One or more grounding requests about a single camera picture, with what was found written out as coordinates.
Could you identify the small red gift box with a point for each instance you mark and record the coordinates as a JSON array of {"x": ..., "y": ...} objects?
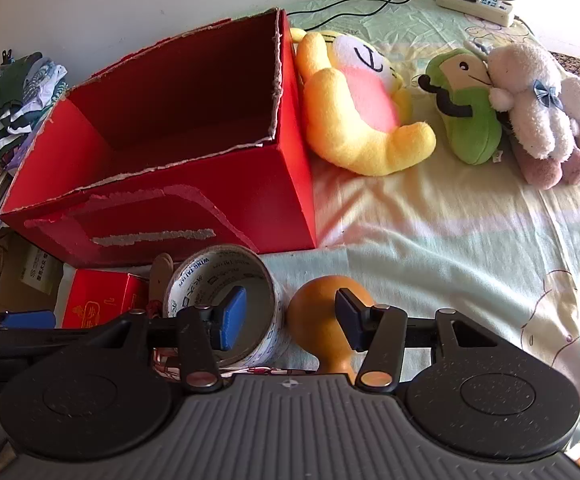
[{"x": 99, "y": 295}]

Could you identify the large red cardboard box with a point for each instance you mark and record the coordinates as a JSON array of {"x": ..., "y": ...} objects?
[{"x": 169, "y": 200}]

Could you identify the clear packing tape roll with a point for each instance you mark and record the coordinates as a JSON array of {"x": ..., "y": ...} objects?
[{"x": 204, "y": 260}]

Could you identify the orange gourd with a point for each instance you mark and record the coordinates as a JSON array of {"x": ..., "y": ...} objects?
[{"x": 315, "y": 315}]

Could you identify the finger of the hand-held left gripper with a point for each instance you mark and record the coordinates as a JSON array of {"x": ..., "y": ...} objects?
[{"x": 24, "y": 319}]

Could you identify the black clip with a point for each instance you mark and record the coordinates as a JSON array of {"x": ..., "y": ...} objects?
[{"x": 7, "y": 56}]

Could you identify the yellow plush toy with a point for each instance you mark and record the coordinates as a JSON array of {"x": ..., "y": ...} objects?
[{"x": 350, "y": 140}]

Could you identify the white sheep plush toy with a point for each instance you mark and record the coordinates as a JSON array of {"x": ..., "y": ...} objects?
[{"x": 535, "y": 110}]

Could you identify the white labelled carton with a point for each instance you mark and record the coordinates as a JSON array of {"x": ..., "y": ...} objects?
[{"x": 39, "y": 270}]

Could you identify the pile of folded clothes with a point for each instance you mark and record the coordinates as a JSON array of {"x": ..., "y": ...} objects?
[{"x": 14, "y": 85}]

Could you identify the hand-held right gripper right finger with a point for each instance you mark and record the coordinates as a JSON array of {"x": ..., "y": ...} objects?
[{"x": 352, "y": 317}]

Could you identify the brown cardboard box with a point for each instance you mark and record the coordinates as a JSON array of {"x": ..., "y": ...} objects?
[{"x": 4, "y": 280}]

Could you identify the green plush toy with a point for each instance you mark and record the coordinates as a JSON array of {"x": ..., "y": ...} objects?
[{"x": 470, "y": 125}]

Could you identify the white power strip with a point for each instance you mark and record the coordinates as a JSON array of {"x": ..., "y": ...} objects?
[{"x": 495, "y": 12}]

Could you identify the wooden clappers with red ribbon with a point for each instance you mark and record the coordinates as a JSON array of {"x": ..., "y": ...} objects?
[{"x": 159, "y": 275}]

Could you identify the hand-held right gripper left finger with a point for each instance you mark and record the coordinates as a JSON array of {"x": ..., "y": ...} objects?
[{"x": 232, "y": 317}]

